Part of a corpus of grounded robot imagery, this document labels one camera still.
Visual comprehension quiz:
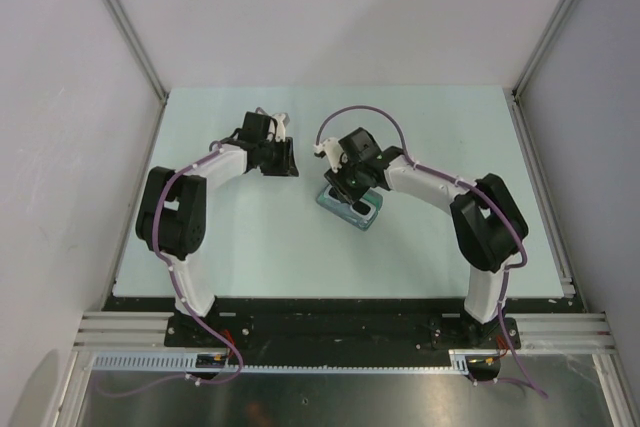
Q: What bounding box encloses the left aluminium frame post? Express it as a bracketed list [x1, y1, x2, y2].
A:
[74, 0, 169, 101]

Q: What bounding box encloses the grey slotted cable duct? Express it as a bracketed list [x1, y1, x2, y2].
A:
[92, 349, 501, 374]

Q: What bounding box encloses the grey glasses case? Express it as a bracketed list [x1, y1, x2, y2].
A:
[315, 185, 385, 232]

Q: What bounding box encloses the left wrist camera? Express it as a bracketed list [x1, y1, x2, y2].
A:
[267, 112, 290, 143]

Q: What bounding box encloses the aluminium frame post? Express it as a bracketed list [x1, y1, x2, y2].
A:
[514, 0, 611, 96]
[74, 0, 169, 101]

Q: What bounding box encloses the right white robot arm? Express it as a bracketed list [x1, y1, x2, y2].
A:
[314, 128, 529, 348]

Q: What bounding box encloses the right aluminium frame post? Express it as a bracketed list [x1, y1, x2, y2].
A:
[514, 0, 611, 96]

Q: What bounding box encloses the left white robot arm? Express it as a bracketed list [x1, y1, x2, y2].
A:
[135, 108, 299, 347]

